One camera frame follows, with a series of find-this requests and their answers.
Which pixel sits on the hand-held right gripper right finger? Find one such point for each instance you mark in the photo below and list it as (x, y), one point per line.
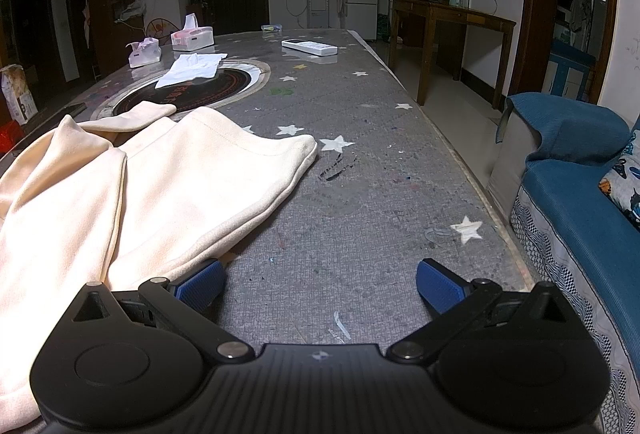
(442, 285)

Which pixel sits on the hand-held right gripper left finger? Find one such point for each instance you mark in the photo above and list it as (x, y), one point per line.
(202, 285)

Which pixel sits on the cream garment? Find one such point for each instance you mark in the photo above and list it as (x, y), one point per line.
(175, 194)

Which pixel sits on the blue sofa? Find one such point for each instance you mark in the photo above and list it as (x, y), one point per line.
(565, 194)

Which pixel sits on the round black induction cooktop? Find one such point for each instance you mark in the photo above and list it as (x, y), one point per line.
(222, 86)

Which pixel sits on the butterfly printed cushion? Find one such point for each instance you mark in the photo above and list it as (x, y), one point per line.
(625, 184)

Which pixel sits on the dark smartphone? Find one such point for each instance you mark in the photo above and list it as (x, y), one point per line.
(75, 109)

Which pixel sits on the white plastic tissue pack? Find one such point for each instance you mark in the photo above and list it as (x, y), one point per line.
(145, 56)

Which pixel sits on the red plastic stool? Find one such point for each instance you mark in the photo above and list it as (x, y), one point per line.
(10, 136)

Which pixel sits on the blue storage cabinet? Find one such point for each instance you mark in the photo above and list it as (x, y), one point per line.
(567, 74)

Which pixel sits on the pink and white tissue box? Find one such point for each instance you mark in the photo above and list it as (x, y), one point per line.
(195, 39)

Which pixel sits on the white remote control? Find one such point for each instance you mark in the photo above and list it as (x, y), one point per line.
(310, 47)

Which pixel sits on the pink floor fan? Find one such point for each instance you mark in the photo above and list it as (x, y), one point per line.
(157, 28)

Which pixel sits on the printed paper sack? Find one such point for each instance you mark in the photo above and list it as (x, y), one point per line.
(17, 94)

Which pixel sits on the small clear plastic box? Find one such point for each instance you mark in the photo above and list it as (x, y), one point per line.
(271, 28)

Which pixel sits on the dark wooden side table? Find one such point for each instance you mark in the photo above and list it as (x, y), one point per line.
(450, 16)

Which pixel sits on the white water dispenser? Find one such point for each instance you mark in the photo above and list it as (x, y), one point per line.
(318, 6)

